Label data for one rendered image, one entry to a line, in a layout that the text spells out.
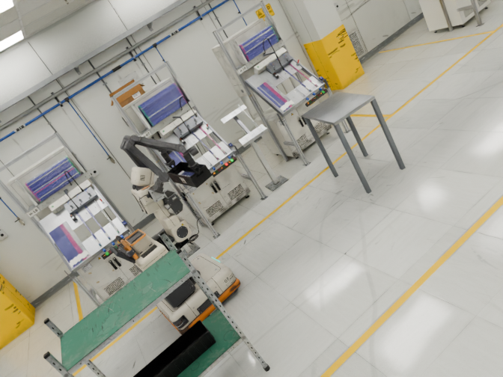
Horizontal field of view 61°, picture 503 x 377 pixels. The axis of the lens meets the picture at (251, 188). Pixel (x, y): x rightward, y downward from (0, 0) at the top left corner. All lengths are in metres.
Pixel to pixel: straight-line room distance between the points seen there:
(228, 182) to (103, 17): 2.93
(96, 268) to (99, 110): 2.42
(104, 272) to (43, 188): 1.12
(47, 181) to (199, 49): 3.16
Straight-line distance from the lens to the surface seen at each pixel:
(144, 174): 3.57
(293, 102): 5.26
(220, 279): 3.77
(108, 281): 5.17
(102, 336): 2.70
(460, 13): 7.69
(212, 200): 5.21
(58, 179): 4.98
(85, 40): 6.54
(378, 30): 8.71
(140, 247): 3.64
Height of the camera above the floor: 2.10
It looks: 22 degrees down
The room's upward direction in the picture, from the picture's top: 32 degrees counter-clockwise
